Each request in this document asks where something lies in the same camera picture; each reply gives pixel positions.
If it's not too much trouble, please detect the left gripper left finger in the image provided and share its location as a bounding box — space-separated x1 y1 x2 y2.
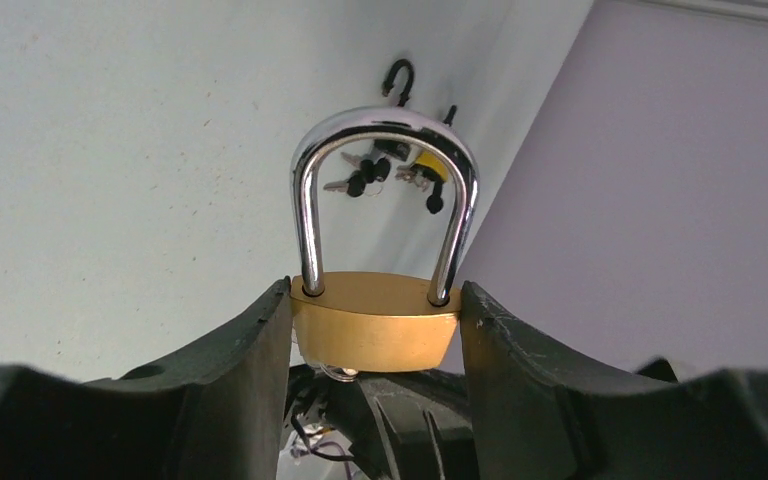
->
0 279 291 479

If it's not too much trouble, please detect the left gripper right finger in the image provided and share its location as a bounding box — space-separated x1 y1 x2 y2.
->
460 282 768 479

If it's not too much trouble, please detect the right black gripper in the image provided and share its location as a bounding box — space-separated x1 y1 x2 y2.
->
282 365 480 479

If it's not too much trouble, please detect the brass padlock long shackle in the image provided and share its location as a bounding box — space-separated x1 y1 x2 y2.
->
290 106 479 373

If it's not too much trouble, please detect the black headed key bunch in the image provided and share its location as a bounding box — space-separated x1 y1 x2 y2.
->
323 152 391 198

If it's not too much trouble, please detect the silver key bunch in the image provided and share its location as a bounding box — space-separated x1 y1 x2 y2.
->
395 165 433 192

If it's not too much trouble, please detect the orange black padlock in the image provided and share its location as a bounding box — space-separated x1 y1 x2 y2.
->
372 58 417 160

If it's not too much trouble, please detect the yellow padlock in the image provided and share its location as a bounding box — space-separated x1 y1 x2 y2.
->
413 150 448 183

